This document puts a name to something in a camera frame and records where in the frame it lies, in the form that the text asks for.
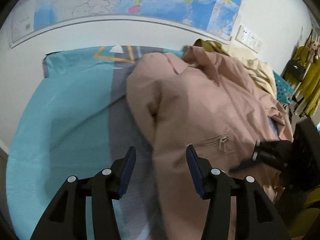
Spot olive green garment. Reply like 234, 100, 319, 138
193, 38, 230, 56

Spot colourful wall map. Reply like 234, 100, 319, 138
11, 0, 242, 42

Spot pink jacket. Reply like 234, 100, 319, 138
126, 47, 293, 239

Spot teal grey bed sheet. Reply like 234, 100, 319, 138
6, 45, 187, 240

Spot white wall socket left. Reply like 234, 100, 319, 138
235, 25, 250, 44

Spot cream garment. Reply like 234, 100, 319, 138
221, 44, 277, 99

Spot white wall socket middle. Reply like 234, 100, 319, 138
246, 32, 258, 49

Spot black small handbag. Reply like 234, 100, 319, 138
286, 60, 305, 82

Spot blue perforated plastic basket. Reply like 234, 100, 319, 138
273, 72, 294, 105

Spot white wall socket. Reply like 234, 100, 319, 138
235, 25, 250, 44
246, 32, 258, 49

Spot yellow-green hanging clothes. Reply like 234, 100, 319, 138
284, 31, 319, 117

